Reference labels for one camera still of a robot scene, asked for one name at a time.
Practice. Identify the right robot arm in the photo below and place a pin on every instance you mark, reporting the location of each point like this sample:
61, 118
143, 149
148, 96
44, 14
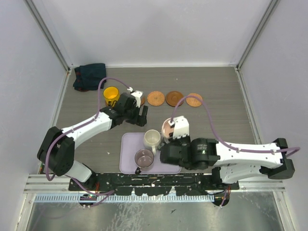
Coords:
232, 162

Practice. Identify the woven rattan coaster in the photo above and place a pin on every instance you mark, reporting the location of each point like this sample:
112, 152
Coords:
155, 98
194, 100

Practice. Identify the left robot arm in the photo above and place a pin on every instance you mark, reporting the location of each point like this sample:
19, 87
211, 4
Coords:
58, 147

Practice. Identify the aluminium frame rail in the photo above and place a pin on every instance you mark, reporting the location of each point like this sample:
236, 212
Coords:
39, 184

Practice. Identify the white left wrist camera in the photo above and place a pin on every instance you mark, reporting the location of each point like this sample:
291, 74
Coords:
137, 94

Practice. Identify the yellow mug black outside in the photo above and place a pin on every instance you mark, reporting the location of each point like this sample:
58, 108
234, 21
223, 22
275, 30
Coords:
111, 93

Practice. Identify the white speckled mug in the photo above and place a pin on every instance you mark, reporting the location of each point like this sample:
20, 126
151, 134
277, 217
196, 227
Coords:
152, 140

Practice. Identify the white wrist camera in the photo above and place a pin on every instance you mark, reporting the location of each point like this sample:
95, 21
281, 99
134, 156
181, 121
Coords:
137, 94
179, 127

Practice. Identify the pink mug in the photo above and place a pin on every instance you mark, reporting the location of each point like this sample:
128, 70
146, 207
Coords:
167, 129

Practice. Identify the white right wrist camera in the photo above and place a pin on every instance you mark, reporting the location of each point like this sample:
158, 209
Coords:
179, 127

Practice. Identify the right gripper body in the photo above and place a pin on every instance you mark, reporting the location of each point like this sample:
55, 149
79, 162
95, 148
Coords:
186, 141

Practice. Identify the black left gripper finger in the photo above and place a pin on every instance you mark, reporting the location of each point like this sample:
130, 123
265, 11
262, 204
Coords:
141, 121
144, 111

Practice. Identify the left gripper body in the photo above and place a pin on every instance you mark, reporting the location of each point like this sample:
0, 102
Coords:
131, 115

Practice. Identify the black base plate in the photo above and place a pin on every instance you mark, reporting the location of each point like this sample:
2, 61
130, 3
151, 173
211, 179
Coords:
156, 184

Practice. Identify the dark folded cloth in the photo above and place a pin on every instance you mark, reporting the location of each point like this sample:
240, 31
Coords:
89, 76

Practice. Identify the lilac mug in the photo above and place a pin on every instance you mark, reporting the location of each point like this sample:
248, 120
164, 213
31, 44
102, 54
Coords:
144, 160

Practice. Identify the lilac plastic tray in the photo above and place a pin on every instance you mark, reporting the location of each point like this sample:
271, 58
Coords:
131, 143

